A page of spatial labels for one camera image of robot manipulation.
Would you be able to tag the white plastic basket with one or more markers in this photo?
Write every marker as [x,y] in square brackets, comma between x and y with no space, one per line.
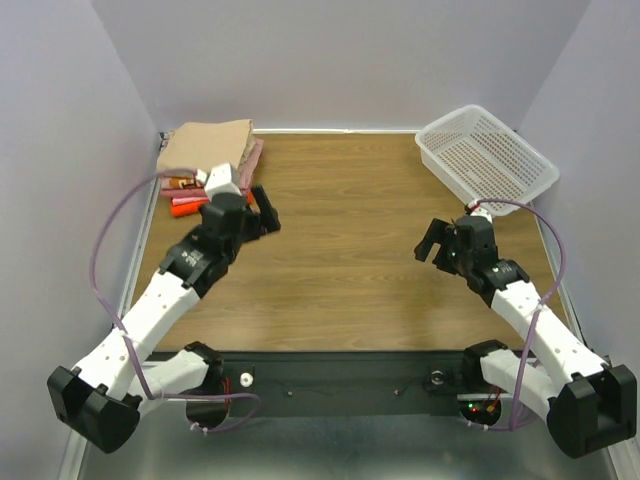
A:
[477,156]

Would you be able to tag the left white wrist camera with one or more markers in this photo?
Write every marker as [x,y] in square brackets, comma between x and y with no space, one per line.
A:
[220,179]

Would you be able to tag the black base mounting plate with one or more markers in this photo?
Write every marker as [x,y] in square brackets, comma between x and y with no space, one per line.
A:
[348,383]

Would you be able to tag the orange folded t-shirt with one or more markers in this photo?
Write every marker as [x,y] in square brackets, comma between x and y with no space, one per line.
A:
[187,209]

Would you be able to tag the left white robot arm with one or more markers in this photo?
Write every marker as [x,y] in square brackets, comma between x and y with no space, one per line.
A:
[106,394]

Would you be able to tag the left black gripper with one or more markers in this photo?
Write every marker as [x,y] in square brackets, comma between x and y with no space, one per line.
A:
[267,211]

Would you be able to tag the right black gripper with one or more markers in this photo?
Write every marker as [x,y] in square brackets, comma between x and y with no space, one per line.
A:
[445,245]

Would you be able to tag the dark pink folded t-shirt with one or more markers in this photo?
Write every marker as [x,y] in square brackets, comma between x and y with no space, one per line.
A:
[201,192]

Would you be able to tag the beige t-shirt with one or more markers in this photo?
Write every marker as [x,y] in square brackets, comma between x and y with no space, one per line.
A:
[203,146]

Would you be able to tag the pink printed folded t-shirt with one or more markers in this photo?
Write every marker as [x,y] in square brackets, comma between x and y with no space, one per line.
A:
[246,171]

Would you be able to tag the light pink folded t-shirt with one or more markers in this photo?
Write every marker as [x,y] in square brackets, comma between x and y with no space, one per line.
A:
[187,200]

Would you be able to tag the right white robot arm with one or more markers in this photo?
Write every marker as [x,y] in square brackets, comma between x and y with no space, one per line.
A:
[586,403]

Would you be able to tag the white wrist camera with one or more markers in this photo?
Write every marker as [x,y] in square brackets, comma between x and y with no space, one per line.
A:
[477,209]
[220,179]

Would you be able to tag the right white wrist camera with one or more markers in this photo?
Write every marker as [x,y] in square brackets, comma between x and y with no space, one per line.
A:
[477,209]

